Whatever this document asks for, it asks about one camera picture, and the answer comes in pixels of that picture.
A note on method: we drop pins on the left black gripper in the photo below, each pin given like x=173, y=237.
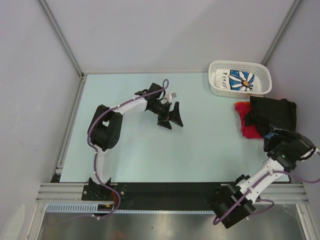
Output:
x=174, y=116

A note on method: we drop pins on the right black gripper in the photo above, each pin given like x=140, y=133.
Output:
x=269, y=144

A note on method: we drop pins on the black printed t-shirt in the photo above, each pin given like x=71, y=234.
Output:
x=268, y=111
x=269, y=135

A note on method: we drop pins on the red t-shirt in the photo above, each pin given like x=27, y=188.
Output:
x=248, y=129

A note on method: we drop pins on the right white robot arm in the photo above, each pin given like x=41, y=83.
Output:
x=284, y=149

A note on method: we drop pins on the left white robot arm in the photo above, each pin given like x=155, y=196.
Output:
x=105, y=128

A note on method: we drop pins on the white daisy print t-shirt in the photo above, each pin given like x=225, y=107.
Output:
x=234, y=80

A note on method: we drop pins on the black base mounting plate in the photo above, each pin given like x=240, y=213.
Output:
x=165, y=196

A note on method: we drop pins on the white plastic basket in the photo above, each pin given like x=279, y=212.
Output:
x=262, y=84

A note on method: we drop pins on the right aluminium corner post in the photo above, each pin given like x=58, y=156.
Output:
x=289, y=17

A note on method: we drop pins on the aluminium corner post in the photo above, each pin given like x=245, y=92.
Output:
x=289, y=17
x=60, y=36

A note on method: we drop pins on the aluminium frame rail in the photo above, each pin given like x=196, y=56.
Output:
x=280, y=193

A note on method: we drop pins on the white slotted cable duct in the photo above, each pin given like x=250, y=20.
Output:
x=92, y=208

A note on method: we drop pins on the left aluminium corner post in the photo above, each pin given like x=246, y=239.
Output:
x=60, y=36

